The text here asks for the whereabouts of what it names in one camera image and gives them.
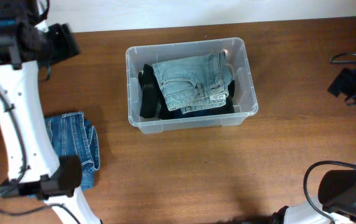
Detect black garment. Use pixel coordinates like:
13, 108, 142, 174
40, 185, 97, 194
138, 64, 174, 119

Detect light blue jeans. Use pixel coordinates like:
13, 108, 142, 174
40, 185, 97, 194
152, 51, 233, 114

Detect dark green-black garment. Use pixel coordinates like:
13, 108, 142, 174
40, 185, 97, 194
209, 80, 235, 115

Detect dark blue garment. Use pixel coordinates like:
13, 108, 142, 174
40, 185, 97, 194
173, 109, 213, 119

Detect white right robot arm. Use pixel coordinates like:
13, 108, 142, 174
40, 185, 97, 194
268, 54, 356, 224

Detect clear plastic storage container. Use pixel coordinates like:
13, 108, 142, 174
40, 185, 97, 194
126, 37, 259, 134

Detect dark blue folded jeans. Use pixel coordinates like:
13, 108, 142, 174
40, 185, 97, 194
45, 111, 101, 191

